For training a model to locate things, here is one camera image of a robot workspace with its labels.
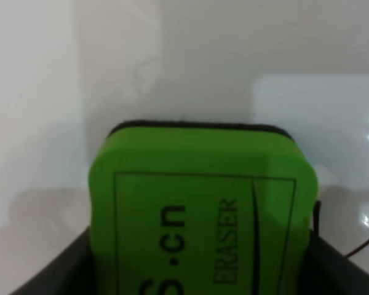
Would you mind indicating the white whiteboard with grey frame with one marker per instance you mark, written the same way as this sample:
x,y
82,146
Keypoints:
x,y
71,70

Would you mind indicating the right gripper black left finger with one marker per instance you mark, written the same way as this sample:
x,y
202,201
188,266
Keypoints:
x,y
71,272

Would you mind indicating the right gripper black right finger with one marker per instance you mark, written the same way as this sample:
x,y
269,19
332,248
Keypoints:
x,y
327,270

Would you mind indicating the green whiteboard eraser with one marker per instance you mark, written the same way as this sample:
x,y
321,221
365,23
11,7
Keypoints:
x,y
199,209

